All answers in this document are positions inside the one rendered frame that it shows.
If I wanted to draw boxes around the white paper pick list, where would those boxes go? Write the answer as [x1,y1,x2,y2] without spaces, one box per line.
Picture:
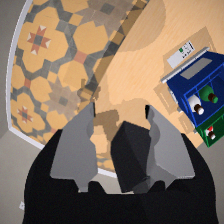
[167,40,195,69]

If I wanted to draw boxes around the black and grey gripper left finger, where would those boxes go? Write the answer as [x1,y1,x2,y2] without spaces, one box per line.
[22,102,98,224]

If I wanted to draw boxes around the green crate with dividers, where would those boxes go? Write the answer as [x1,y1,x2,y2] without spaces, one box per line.
[195,106,224,148]

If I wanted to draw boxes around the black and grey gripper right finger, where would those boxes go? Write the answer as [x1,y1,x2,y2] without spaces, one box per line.
[145,104,219,224]

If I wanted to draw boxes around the blue crate with dividers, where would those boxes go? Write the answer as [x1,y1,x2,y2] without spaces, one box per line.
[166,51,224,127]

